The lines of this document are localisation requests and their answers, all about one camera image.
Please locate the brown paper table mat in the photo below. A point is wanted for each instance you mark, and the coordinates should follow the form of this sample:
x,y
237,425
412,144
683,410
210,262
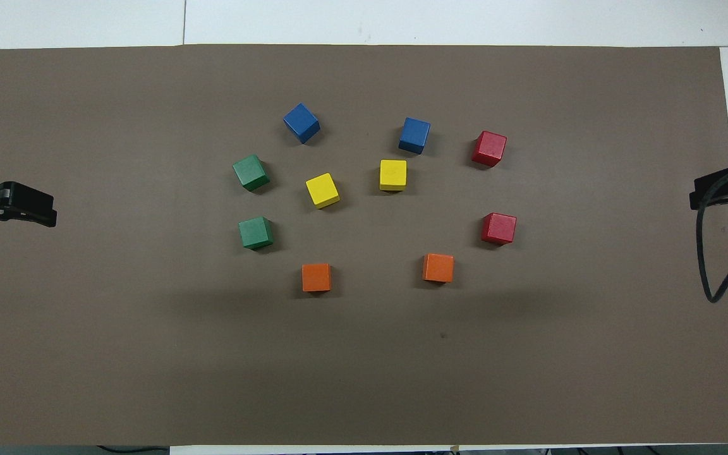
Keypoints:
x,y
149,354

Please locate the orange wooden cube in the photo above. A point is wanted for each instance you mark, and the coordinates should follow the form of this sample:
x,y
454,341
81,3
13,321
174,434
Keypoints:
x,y
438,267
316,277

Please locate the yellow wooden cube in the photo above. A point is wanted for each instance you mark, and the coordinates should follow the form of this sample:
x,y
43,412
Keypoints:
x,y
393,174
321,189

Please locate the red wooden cube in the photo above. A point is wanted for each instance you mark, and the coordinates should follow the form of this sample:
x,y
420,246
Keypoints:
x,y
498,227
489,148

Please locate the blue wooden cube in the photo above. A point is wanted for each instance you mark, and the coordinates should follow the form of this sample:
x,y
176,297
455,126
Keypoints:
x,y
414,134
301,123

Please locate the green wooden cube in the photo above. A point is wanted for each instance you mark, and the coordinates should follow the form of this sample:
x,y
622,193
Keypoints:
x,y
255,232
250,172

